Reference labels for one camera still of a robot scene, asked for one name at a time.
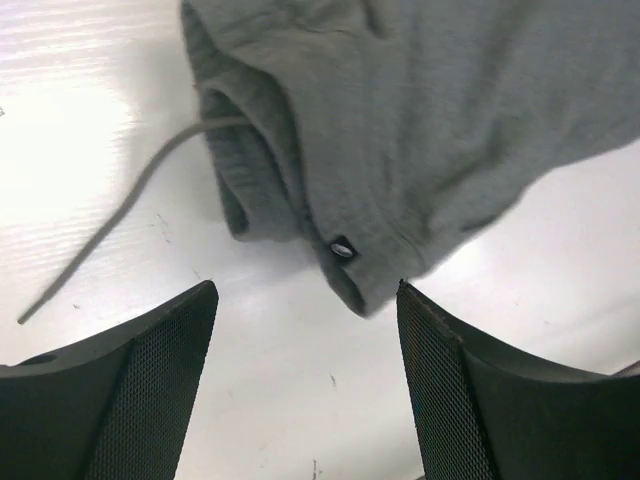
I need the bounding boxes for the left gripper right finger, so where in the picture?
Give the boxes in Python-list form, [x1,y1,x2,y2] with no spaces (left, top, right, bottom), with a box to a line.
[396,282,639,480]

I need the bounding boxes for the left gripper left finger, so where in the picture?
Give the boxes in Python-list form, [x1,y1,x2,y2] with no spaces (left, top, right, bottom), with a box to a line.
[1,281,219,480]

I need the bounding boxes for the grey shorts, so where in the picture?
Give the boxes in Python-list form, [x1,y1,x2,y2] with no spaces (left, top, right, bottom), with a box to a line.
[27,1,639,317]

